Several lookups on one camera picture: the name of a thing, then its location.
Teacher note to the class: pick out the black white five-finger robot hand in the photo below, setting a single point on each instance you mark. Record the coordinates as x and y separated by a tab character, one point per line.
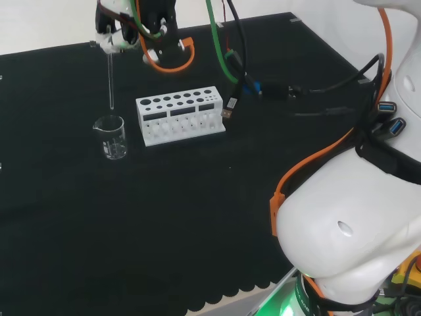
113	41

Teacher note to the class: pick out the clear glass rod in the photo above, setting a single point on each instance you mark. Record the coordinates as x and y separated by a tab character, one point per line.
111	82

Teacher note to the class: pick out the white test tube rack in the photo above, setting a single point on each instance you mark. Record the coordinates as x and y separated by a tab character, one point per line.
154	141

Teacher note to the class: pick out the clear glass beaker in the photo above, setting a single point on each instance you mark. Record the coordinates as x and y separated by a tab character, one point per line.
113	151

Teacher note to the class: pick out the black cloth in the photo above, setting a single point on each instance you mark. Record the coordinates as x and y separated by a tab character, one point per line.
131	214

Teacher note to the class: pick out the black hub blue USB ports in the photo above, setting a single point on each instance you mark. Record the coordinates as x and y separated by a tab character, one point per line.
388	107

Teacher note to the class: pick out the yellow stop button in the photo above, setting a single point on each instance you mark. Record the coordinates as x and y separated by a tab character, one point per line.
398	279

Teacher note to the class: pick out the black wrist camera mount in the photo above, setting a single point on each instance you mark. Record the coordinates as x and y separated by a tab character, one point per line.
167	26

